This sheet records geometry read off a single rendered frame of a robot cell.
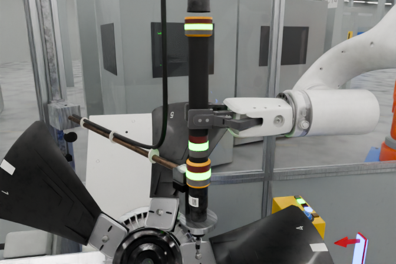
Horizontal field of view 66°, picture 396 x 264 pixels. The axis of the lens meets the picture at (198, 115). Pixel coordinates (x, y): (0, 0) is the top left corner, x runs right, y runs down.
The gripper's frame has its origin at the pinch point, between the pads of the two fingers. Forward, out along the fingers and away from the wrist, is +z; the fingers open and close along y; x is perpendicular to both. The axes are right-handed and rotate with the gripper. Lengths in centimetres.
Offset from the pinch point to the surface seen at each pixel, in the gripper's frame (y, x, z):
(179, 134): 15.4, -8.3, 1.6
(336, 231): 70, -80, -83
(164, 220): 3.4, -22.0, 5.7
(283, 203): 33, -39, -34
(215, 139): 9.4, -7.7, -5.4
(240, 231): 4.8, -27.1, -10.4
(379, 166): 70, -46, -100
